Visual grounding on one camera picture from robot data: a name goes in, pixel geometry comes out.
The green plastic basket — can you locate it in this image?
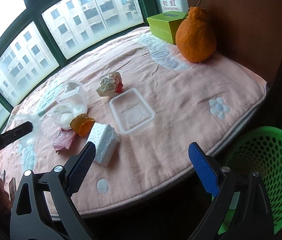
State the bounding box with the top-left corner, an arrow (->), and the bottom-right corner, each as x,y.
225,126 -> 282,234

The pink snack wrapper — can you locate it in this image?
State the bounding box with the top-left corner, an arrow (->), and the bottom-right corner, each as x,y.
53,129 -> 77,151

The white round food container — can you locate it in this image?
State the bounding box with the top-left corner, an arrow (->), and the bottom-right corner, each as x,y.
47,100 -> 88,130

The white foam block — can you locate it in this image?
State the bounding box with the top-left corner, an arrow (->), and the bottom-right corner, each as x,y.
87,122 -> 120,166

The orange jelly cup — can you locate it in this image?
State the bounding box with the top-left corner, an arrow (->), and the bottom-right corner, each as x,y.
70,113 -> 95,137

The ridged clear plastic lid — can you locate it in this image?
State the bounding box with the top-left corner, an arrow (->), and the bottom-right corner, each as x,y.
57,90 -> 87,105

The small clear plastic cup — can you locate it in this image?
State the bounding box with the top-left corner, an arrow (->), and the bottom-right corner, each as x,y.
63,80 -> 84,92

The pink blanket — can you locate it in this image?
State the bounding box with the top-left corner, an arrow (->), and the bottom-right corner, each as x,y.
0,27 -> 267,215

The clear rectangular plastic tray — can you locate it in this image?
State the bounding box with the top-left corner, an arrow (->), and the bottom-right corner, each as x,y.
109,88 -> 156,136

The crumpled foil wrapper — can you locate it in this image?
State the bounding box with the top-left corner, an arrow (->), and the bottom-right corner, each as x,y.
96,72 -> 123,98

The orange citrus fruit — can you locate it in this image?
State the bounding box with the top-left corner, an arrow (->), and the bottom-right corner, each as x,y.
175,2 -> 217,63

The brown wooden cabinet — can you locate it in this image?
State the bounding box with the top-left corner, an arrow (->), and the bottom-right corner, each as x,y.
188,0 -> 282,85

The green tissue box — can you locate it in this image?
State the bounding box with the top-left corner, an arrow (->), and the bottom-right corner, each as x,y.
147,11 -> 187,45

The dark green window frame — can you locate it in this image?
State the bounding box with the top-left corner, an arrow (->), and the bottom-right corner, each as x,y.
0,0 -> 159,132

